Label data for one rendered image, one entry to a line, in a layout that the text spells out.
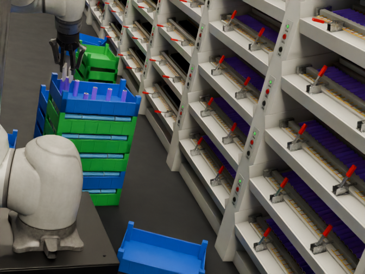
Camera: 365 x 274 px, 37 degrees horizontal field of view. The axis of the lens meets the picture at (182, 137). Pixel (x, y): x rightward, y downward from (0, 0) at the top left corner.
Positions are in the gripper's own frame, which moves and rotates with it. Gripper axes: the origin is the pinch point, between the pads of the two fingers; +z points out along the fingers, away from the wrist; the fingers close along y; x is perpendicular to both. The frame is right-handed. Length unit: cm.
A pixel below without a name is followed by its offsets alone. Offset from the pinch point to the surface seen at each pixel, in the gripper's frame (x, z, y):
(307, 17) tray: 5, -44, 75
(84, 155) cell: -14.5, 26.1, 11.8
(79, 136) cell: -12.5, 18.1, 9.0
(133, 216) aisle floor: -21, 48, 35
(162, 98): 74, 71, 30
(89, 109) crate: -7.4, 7.7, 11.0
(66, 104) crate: -10.9, 4.6, 3.3
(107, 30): 193, 128, -32
